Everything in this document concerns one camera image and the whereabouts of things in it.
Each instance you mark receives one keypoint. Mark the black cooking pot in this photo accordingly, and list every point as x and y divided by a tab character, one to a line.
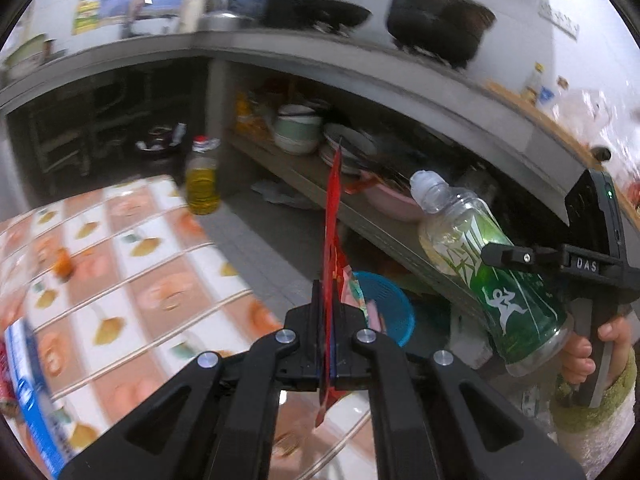
435	15

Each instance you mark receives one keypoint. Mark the yellow snack bag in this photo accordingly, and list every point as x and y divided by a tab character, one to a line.
250	116

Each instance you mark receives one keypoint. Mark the white plastic bag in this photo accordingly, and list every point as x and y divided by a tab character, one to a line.
280	193

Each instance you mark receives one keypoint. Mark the pale green container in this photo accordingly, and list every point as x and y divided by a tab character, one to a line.
25	55

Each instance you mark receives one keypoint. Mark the green and yellow packet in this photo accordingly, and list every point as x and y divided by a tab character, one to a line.
87	16

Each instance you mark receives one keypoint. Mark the red snack wrapper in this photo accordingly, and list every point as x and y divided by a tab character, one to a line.
331	240

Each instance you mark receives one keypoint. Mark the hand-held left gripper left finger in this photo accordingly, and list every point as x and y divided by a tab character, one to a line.
300	330

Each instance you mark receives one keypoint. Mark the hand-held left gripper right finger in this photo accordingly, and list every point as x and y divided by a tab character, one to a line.
356	321

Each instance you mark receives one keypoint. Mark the stack of white plates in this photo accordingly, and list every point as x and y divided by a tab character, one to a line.
350	144

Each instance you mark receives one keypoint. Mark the dark pot with scraps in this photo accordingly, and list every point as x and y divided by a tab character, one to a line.
157	146

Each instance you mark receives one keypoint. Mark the white wall socket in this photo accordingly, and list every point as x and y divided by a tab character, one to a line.
559	21

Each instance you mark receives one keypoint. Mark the dark metal rack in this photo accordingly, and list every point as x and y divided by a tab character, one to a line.
65	135

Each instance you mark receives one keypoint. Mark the small blue packet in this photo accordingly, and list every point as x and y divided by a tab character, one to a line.
548	96

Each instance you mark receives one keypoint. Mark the person's right forearm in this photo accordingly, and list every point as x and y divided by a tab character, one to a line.
600	427

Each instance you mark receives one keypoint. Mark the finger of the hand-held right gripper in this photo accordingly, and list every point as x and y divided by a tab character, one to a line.
520	257

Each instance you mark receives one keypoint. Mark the green plastic bag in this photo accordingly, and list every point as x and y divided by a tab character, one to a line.
432	316

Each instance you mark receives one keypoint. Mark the pink plastic basin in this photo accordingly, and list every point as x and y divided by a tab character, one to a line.
395	203

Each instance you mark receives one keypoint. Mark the metal pot with lid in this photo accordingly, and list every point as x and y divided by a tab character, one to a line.
225	21

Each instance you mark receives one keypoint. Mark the cooking oil bottle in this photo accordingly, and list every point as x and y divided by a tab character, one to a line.
202	182

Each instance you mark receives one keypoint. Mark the person's right hand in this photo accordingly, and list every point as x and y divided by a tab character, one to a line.
575	362

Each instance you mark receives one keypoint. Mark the black wok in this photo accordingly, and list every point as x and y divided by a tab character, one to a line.
325	12

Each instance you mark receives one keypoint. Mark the clear bottle with yellow cap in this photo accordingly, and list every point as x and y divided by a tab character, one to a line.
533	85

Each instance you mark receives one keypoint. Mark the grey concrete kitchen counter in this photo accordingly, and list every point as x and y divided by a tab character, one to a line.
400	75

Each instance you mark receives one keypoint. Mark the grey perforated metal shelf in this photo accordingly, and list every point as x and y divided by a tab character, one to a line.
300	170

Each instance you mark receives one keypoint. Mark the white and green pot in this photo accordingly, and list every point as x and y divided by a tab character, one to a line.
297	129

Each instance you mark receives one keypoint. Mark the table with printed tablecloth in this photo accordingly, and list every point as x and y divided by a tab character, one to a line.
150	270

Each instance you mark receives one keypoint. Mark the green label plastic bottle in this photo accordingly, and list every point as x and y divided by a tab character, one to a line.
480	240

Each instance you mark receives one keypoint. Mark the dark round object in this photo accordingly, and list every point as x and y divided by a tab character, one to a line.
600	153

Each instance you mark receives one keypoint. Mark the blue plastic mesh basket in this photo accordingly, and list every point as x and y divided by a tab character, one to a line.
396	306

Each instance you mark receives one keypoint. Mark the wooden board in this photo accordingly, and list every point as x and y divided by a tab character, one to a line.
505	91

